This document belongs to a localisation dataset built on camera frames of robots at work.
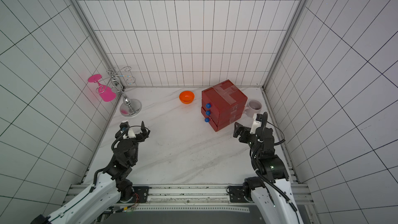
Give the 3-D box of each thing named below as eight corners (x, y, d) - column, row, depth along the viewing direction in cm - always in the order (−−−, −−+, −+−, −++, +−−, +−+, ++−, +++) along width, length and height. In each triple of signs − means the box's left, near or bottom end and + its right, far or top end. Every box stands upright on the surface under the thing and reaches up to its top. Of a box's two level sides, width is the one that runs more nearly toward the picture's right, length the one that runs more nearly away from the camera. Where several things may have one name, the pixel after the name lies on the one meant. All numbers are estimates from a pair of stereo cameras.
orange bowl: (179, 103, 111) (178, 100, 108) (180, 93, 117) (180, 89, 114) (194, 103, 111) (194, 100, 108) (194, 93, 117) (194, 89, 114)
